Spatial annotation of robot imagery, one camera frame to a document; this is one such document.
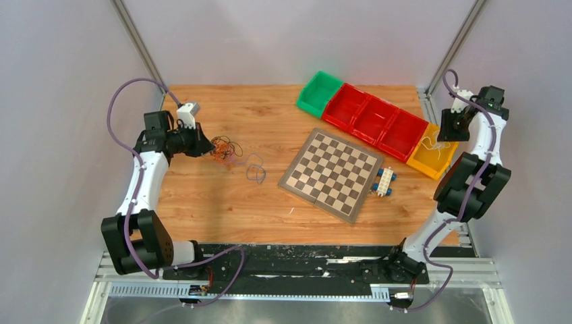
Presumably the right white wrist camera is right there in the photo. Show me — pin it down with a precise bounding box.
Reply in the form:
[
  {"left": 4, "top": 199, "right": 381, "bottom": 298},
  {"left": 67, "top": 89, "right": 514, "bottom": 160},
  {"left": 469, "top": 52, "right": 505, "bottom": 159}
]
[{"left": 451, "top": 90, "right": 474, "bottom": 113}]

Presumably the red bin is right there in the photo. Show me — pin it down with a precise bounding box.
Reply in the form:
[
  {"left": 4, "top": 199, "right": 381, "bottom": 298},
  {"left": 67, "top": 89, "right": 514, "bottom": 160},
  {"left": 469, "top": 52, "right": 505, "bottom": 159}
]
[
  {"left": 321, "top": 83, "right": 371, "bottom": 132},
  {"left": 376, "top": 109, "right": 428, "bottom": 163},
  {"left": 349, "top": 96, "right": 399, "bottom": 146}
]

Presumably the yellow plastic bin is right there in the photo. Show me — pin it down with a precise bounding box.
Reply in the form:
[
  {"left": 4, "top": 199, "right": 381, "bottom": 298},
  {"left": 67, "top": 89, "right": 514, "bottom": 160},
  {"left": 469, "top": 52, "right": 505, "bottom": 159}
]
[{"left": 406, "top": 124, "right": 459, "bottom": 180}]

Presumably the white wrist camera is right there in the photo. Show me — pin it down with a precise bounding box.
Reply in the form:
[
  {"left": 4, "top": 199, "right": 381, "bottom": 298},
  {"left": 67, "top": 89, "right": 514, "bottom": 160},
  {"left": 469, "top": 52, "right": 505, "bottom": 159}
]
[
  {"left": 451, "top": 90, "right": 474, "bottom": 113},
  {"left": 176, "top": 101, "right": 200, "bottom": 129}
]

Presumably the white wire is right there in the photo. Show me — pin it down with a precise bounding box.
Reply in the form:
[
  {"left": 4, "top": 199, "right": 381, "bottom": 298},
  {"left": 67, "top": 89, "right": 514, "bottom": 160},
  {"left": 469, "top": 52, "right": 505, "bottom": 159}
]
[{"left": 419, "top": 134, "right": 450, "bottom": 162}]

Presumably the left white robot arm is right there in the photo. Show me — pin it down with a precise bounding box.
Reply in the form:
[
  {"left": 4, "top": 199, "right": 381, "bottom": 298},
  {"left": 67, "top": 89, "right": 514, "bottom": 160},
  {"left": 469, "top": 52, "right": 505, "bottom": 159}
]
[{"left": 101, "top": 105, "right": 215, "bottom": 279}]

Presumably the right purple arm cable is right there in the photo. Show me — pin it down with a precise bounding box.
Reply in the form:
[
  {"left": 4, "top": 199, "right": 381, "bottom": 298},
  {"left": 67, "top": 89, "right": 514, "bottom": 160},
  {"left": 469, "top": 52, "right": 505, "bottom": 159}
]
[{"left": 389, "top": 69, "right": 499, "bottom": 313}]

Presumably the red bin middle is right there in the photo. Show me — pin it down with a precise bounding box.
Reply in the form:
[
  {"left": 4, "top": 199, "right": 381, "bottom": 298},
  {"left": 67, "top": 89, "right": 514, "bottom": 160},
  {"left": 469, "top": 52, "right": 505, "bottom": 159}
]
[{"left": 349, "top": 96, "right": 399, "bottom": 146}]

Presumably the wooden chessboard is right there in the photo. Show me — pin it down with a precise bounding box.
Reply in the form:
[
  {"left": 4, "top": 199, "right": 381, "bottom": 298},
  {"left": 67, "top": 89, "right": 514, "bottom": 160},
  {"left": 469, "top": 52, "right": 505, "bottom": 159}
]
[{"left": 278, "top": 128, "right": 384, "bottom": 224}]

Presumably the white blue toy block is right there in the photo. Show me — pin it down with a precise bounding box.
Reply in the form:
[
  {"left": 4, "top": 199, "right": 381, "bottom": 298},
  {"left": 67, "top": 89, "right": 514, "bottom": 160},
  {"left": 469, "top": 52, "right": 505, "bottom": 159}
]
[{"left": 372, "top": 168, "right": 397, "bottom": 197}]

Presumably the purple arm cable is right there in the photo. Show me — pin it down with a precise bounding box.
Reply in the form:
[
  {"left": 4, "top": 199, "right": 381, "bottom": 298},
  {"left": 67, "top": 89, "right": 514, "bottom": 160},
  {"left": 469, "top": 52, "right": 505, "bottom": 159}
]
[
  {"left": 106, "top": 78, "right": 247, "bottom": 309},
  {"left": 389, "top": 69, "right": 499, "bottom": 313}
]

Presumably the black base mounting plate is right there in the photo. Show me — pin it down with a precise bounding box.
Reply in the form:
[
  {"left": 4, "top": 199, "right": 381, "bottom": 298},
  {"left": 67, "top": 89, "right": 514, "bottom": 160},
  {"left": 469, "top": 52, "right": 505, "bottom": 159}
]
[{"left": 161, "top": 242, "right": 477, "bottom": 298}]

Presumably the blue wire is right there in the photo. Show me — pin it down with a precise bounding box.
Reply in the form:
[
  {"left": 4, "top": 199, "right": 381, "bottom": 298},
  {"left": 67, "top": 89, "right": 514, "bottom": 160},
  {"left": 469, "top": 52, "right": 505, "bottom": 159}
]
[{"left": 230, "top": 153, "right": 268, "bottom": 186}]

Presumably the green plastic bin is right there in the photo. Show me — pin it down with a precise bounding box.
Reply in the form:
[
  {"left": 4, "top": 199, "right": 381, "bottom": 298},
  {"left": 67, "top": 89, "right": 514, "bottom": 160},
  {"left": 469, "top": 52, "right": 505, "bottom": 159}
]
[{"left": 296, "top": 71, "right": 344, "bottom": 119}]

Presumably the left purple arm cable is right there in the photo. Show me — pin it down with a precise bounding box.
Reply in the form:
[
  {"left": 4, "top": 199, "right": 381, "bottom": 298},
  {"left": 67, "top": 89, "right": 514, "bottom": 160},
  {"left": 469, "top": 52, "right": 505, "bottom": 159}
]
[{"left": 106, "top": 78, "right": 247, "bottom": 309}]

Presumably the aluminium frame rail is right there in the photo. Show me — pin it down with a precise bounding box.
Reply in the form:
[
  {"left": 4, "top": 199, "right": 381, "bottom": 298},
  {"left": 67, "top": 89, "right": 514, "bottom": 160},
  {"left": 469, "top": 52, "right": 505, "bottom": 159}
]
[{"left": 80, "top": 253, "right": 513, "bottom": 323}]

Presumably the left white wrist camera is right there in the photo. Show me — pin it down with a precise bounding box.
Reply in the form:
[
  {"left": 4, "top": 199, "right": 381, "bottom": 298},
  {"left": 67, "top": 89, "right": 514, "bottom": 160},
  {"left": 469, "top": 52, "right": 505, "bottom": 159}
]
[{"left": 176, "top": 101, "right": 200, "bottom": 129}]

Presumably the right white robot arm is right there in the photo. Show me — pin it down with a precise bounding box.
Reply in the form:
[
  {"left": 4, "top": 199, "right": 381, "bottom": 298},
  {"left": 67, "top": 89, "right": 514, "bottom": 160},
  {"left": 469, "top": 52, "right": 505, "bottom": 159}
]
[{"left": 381, "top": 85, "right": 511, "bottom": 283}]

